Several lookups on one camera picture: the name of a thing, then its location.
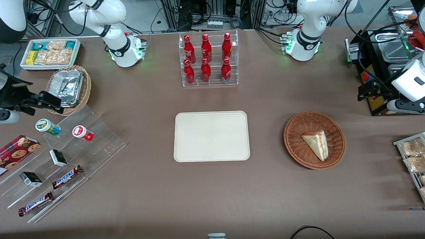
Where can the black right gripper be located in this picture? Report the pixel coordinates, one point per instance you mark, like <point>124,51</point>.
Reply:
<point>14,98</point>

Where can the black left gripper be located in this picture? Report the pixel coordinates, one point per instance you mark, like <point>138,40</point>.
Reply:
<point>381,90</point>

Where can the triangular sandwich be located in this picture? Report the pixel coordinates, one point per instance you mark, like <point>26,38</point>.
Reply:
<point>317,144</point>

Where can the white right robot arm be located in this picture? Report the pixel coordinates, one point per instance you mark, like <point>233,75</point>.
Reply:
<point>114,41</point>

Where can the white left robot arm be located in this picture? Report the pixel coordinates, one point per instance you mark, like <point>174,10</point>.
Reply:
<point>308,20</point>

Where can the aluminium foil tray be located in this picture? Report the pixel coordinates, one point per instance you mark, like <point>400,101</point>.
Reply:
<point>68,86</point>

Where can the light wicker basket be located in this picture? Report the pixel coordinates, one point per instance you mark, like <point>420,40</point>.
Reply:
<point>87,89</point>

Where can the tray of packaged snacks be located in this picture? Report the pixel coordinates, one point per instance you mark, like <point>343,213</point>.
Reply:
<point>398,143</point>

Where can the round brown wicker basket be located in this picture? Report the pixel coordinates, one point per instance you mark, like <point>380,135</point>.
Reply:
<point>298,146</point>

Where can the beige plastic tray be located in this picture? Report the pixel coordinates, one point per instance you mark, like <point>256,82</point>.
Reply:
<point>211,136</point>

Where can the black food warmer machine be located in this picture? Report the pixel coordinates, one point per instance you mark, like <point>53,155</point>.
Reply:
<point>375,103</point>

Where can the red emergency button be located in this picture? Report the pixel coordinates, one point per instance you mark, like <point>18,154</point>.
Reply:
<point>365,76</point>

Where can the green lid snack cup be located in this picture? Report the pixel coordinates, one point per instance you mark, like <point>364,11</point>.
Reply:
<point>46,126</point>

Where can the steel warmer pan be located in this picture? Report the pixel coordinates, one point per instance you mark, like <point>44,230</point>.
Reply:
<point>395,46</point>
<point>395,69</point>

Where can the red lid snack cup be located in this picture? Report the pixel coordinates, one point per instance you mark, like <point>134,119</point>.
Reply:
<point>82,132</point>

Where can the white plastic snack bin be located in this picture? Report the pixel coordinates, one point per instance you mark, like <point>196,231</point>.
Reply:
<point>25,66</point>

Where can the large rice cracker bag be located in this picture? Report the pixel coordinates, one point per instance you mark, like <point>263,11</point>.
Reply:
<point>54,57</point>

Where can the yellow snack packet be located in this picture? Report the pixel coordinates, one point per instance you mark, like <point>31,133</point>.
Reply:
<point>31,57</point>

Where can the small black box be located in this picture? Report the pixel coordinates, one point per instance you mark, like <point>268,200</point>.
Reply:
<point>58,158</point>
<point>30,179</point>

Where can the small rice cracker bag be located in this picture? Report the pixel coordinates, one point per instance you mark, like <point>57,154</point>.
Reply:
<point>56,44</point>

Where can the teal snack packet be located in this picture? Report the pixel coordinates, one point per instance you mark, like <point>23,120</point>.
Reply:
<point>70,44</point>
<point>40,45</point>

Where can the red cookie box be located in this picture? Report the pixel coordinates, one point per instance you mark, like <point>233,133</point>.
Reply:
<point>16,152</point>

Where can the clear acrylic stepped display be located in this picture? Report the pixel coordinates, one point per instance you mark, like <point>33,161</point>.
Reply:
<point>99,146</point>

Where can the bagged bread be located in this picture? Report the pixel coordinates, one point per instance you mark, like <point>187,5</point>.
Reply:
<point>423,191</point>
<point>415,164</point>
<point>422,180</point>
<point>413,147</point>

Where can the snickers chocolate bar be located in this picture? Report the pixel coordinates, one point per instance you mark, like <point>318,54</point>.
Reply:
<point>66,177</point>
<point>36,203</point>

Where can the red sausages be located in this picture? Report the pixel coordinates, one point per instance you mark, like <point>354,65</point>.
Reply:
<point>418,36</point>

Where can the red cola bottle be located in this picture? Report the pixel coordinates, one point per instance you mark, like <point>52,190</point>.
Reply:
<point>206,72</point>
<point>206,48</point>
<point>189,73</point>
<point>226,46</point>
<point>226,71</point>
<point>189,49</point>

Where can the clear acrylic bottle rack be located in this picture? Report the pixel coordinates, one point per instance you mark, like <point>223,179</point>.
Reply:
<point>215,83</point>

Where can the grey power strip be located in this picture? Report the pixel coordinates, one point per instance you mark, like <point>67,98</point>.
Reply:
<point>214,24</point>

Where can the grey device edge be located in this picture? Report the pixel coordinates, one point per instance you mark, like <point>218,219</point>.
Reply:
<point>216,236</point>

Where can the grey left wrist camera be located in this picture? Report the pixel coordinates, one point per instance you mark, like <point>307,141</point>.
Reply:
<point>403,107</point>

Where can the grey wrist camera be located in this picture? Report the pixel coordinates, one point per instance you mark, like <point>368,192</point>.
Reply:
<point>8,117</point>
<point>403,107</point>

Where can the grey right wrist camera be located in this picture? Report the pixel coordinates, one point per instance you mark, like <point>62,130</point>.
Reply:
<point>8,117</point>

